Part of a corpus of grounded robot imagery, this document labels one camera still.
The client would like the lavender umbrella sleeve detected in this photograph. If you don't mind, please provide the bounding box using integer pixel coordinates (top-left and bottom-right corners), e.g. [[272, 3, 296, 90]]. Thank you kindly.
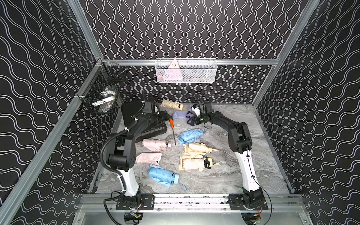
[[172, 110, 188, 119]]

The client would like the light blue sleeve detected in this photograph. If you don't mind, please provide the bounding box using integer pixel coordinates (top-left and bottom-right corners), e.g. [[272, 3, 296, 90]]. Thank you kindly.
[[178, 128, 204, 145]]

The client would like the cream sleeved umbrella front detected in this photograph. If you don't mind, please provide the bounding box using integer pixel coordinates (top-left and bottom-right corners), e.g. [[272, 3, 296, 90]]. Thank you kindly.
[[182, 142, 219, 156]]

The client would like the beige umbrella with wooden handle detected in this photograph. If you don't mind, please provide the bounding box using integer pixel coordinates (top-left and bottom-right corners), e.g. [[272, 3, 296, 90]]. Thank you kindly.
[[179, 155, 220, 171]]

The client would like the pink umbrella sleeve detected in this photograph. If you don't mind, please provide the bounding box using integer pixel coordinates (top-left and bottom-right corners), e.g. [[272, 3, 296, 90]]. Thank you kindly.
[[136, 152, 162, 166]]

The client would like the light blue umbrella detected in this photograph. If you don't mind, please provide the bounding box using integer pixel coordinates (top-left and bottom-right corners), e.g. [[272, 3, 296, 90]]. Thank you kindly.
[[148, 165, 188, 191]]

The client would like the lavender umbrella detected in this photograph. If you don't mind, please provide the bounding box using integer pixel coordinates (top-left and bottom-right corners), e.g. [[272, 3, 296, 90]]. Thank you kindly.
[[189, 104, 200, 113]]

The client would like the pink sleeved umbrella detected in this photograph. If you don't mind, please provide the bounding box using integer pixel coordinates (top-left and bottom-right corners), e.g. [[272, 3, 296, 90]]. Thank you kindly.
[[142, 139, 173, 152]]

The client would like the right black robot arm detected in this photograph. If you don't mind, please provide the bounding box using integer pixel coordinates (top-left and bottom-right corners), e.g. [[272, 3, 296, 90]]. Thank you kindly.
[[190, 103, 265, 210]]

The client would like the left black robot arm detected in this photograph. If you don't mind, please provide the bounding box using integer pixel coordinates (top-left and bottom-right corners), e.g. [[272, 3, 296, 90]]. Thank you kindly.
[[100, 97, 170, 204]]

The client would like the black tool case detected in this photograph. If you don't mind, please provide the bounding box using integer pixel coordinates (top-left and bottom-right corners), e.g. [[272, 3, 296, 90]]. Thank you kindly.
[[119, 97, 167, 144]]

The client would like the pink triangle card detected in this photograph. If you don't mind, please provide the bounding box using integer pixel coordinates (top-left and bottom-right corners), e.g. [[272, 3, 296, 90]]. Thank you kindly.
[[162, 59, 183, 82]]

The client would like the white roll in basket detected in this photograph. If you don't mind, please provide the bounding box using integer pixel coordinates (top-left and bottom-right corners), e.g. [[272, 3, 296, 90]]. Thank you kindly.
[[91, 87, 118, 113]]

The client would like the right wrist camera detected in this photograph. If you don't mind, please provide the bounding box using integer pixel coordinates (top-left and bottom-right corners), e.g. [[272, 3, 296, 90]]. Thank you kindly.
[[191, 104, 201, 117]]

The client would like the orange handled screwdriver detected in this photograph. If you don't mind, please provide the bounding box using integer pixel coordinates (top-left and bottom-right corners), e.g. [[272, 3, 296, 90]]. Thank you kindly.
[[169, 117, 177, 146]]

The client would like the white wire basket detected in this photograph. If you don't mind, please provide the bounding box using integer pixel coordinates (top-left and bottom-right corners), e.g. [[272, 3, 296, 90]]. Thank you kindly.
[[154, 58, 218, 83]]

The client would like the black wire basket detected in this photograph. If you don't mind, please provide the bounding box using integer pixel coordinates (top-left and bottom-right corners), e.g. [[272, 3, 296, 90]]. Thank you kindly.
[[80, 62, 129, 114]]

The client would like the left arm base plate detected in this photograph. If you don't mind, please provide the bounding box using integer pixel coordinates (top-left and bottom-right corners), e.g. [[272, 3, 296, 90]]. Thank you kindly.
[[116, 194, 155, 211]]

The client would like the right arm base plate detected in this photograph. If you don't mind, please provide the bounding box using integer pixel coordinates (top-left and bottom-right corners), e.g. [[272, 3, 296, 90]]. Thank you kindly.
[[227, 194, 269, 212]]

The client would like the aluminium front rail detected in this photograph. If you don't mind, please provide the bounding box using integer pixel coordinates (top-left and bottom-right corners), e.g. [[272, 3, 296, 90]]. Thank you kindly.
[[78, 194, 306, 213]]

